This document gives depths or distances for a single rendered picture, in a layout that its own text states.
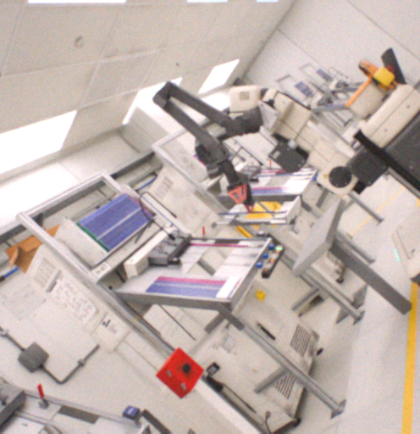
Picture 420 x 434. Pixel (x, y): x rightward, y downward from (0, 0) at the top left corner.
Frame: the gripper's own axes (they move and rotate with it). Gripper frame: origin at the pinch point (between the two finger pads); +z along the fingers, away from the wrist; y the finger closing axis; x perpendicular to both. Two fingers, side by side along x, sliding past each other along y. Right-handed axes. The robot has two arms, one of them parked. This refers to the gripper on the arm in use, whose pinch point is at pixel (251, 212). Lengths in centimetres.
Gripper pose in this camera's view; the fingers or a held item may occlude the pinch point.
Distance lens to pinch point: 302.0
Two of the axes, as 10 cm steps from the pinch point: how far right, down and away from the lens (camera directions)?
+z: 1.9, 9.1, 3.7
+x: 9.0, 0.0, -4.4
